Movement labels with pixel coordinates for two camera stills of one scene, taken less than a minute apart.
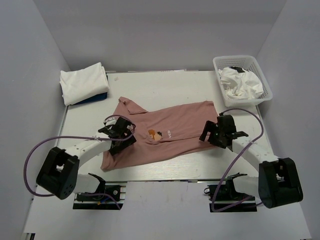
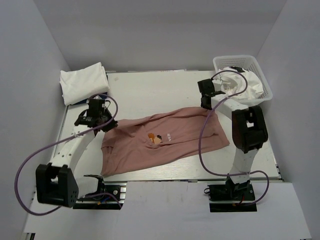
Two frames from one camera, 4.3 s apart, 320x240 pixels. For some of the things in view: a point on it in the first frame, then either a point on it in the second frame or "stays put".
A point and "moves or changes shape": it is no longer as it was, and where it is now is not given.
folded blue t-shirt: (97, 97) stays put
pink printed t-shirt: (161, 133) moves or changes shape
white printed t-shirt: (238, 82) stays put
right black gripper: (211, 127) -> (205, 107)
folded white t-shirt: (79, 84) stays put
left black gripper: (126, 143) -> (112, 125)
